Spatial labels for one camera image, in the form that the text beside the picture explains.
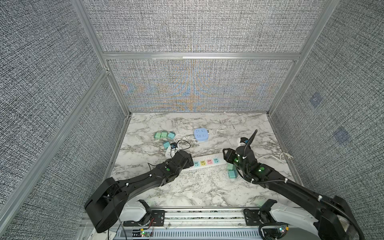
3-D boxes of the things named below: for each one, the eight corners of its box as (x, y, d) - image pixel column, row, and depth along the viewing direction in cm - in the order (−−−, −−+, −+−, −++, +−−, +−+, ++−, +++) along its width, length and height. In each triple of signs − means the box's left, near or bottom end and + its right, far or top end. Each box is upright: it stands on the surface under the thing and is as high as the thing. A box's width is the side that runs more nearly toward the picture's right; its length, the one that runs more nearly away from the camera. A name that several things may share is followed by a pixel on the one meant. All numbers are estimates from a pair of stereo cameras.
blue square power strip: (194, 140, 105) (194, 138, 103) (194, 130, 111) (194, 128, 109) (208, 140, 105) (208, 138, 103) (207, 130, 111) (207, 128, 109)
